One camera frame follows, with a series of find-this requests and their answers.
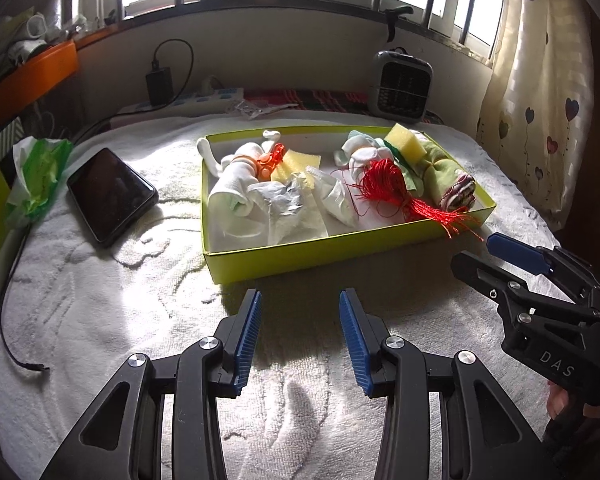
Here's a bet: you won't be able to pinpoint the white wipe packet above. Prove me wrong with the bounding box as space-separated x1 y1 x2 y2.
247 175 331 248

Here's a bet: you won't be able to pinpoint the green and white plastic bag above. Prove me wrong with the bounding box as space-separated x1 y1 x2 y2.
5 136 75 231

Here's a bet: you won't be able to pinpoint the small grey fan heater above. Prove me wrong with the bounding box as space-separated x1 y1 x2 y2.
369 49 433 121

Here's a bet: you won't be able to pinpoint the yellow sponge green scrub pad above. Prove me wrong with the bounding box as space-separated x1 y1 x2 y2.
270 149 322 183

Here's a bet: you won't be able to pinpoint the white plastic pouch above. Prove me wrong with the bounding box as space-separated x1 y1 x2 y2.
305 165 363 228

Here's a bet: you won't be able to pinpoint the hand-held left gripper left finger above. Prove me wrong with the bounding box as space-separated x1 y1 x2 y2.
40 287 264 480

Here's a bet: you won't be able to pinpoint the plain yellow sponge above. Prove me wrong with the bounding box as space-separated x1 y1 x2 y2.
384 122 427 162

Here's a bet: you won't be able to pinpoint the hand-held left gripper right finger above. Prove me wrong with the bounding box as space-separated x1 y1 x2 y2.
338 287 551 480

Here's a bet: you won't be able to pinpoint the white towel blanket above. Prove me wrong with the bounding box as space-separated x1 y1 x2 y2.
0 110 581 480

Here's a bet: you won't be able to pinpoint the yellow-green cardboard box tray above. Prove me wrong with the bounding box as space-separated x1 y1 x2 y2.
197 122 498 285

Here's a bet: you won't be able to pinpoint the black window handle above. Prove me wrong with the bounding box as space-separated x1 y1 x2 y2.
384 6 415 43

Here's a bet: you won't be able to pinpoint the white power strip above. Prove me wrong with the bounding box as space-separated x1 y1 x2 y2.
117 87 245 115

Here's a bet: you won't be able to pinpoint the black smartphone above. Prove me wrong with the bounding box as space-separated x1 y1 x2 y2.
66 147 160 248

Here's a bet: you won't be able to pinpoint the person's right hand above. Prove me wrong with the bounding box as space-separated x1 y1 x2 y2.
546 380 573 417

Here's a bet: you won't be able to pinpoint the clear plastic wrapper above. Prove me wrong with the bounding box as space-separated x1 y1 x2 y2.
232 100 301 121

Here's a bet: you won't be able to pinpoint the red patterned cloth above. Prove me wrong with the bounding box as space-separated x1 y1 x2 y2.
242 87 441 123

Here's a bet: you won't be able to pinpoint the red string bundle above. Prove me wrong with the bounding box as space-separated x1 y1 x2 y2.
347 157 486 243

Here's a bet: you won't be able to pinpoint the orange shelf tray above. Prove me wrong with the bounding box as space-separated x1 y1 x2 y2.
0 40 78 133

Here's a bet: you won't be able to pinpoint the orange foam balls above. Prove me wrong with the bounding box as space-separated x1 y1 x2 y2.
250 144 286 181

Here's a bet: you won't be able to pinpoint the light green cloth bundle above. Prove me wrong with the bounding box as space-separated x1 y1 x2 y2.
380 140 428 198

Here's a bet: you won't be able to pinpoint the black charger adapter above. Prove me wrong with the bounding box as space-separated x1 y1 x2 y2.
146 66 173 107

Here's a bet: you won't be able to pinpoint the black charger cable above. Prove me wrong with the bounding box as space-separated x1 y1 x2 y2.
0 39 195 373

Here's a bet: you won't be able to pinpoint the green towel roll patterned edge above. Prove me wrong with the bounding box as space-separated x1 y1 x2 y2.
415 132 478 211

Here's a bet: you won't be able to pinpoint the cream curtain with hearts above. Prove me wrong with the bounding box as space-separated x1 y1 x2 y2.
475 0 598 231

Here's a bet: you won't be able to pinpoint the white sock roll orange band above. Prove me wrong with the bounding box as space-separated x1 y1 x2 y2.
197 130 283 216

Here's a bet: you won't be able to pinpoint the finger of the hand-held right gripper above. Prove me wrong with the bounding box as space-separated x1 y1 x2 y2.
451 251 531 314
486 232 600 301

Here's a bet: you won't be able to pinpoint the white and teal sock bundle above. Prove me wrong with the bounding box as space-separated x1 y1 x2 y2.
334 129 391 181

